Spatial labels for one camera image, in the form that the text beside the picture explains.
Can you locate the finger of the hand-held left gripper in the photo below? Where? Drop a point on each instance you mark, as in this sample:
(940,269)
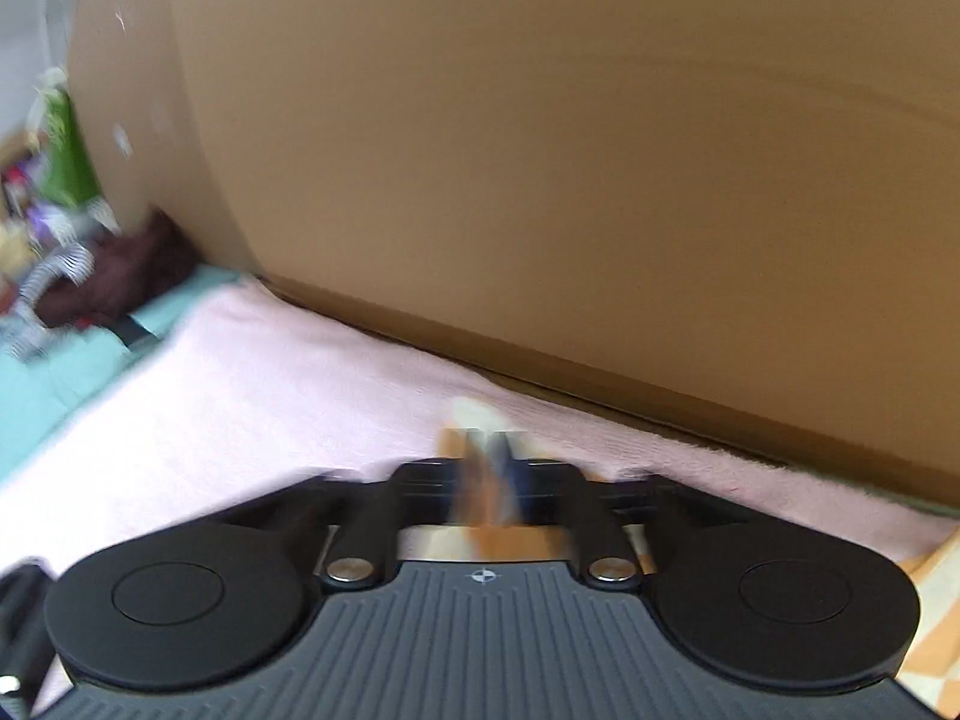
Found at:
(22,630)

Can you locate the large labelled cardboard box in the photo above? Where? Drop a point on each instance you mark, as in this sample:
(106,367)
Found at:
(562,165)

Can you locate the teal cloth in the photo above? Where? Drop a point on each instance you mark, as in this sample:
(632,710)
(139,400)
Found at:
(67,382)

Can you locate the dark brown garment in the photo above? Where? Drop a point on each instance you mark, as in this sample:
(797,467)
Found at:
(127,270)

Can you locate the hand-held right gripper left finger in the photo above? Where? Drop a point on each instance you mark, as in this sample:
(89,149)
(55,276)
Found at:
(466,491)

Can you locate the black white striped shirt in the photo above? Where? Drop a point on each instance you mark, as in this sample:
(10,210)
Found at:
(56,274)

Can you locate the green bag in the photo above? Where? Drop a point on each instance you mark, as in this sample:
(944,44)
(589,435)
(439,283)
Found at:
(67,150)

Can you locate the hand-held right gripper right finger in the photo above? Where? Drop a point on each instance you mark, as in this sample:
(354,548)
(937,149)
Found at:
(511,487)

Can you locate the small white label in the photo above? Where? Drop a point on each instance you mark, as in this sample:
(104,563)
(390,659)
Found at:
(122,141)

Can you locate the pink fleece blanket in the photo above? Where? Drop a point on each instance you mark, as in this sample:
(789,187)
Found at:
(262,405)

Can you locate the cardboard box with small label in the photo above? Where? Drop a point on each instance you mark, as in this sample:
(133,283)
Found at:
(127,52)

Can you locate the orange white striped garment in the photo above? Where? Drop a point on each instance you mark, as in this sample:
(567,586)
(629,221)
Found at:
(491,544)

